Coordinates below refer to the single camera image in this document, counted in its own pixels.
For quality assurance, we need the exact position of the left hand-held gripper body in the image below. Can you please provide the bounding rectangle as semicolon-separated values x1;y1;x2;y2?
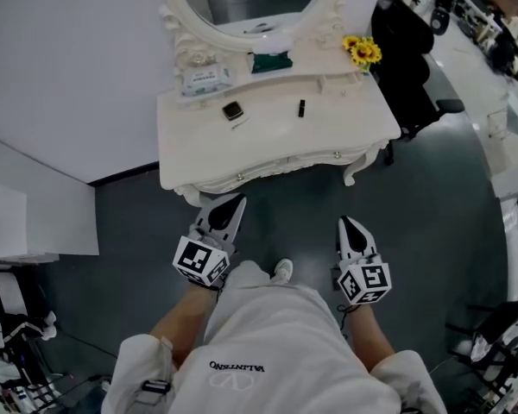
172;223;239;289

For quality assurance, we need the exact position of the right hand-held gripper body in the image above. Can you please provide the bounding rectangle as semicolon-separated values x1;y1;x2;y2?
331;250;392;306

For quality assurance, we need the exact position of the white vanity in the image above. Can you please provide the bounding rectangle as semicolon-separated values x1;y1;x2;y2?
156;0;402;209

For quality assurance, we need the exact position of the black square makeup compact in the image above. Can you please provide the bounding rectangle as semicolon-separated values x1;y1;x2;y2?
222;101;244;122

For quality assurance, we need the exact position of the small white vanity drawer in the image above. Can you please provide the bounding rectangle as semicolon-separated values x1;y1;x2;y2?
318;72;360;95

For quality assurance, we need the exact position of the person's right forearm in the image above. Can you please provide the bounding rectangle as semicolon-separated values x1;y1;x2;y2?
348;303;397;373

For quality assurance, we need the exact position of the person's left forearm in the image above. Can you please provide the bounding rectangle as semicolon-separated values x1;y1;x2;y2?
148;283;220;368

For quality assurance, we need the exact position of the white trouser leg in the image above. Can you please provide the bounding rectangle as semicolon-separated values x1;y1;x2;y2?
222;260;272;292

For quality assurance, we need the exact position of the white shoe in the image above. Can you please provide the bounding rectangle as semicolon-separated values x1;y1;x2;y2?
273;257;294;282

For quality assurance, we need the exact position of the white sweatshirt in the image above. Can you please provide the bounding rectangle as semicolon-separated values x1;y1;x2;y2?
100;269;449;414

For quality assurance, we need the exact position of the black folding chair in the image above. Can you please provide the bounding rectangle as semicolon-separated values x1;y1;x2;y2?
445;298;518;407

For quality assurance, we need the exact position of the white wet wipes packet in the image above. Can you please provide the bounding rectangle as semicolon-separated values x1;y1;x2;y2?
180;66;234;99

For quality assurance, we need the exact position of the green tissue pack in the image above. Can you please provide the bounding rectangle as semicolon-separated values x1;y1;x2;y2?
250;50;294;75

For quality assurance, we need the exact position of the black office chair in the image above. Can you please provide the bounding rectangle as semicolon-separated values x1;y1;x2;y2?
370;0;466;166

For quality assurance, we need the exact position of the yellow sunflower bouquet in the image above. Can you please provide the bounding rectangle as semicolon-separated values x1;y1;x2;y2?
341;34;383;75

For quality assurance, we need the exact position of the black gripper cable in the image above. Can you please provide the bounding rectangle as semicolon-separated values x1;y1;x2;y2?
337;304;351;341

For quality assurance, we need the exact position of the grey strap with black buckle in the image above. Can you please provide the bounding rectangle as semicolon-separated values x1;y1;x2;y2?
134;377;174;414

